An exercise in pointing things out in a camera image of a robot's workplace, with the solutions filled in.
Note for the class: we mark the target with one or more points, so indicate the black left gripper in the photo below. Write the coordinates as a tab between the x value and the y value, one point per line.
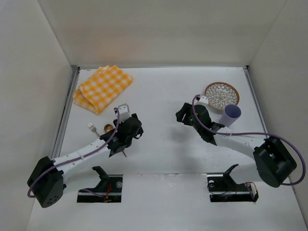
118	146

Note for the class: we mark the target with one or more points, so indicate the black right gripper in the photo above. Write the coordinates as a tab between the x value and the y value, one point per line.
184	113

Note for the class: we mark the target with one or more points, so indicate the yellow white checkered cloth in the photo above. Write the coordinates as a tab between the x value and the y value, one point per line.
101	88

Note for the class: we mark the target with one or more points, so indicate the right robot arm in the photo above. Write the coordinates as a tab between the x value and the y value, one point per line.
272	161

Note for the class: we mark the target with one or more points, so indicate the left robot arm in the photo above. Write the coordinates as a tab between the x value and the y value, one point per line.
52	178

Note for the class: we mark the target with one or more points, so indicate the copper spoon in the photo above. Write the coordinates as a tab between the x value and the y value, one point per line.
107	127

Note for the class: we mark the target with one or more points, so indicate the patterned ceramic plate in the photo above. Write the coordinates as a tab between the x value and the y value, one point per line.
221	94

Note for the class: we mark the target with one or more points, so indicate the silver copper fork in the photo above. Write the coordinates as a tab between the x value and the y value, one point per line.
93	129

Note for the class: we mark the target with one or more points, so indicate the lavender paper cup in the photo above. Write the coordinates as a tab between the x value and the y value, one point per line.
230	114

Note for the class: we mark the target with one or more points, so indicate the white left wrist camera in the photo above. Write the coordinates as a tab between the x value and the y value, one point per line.
124	112

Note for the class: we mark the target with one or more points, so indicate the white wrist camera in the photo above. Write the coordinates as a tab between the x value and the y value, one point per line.
124	112
203	101

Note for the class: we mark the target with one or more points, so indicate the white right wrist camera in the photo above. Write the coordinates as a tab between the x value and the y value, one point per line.
203	101

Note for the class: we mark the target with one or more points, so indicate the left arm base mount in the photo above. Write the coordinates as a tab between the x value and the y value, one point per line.
107	190

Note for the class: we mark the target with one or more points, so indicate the left aluminium table rail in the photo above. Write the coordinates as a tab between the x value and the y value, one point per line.
56	149

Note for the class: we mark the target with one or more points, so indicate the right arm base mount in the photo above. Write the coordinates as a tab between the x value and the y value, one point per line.
222	188

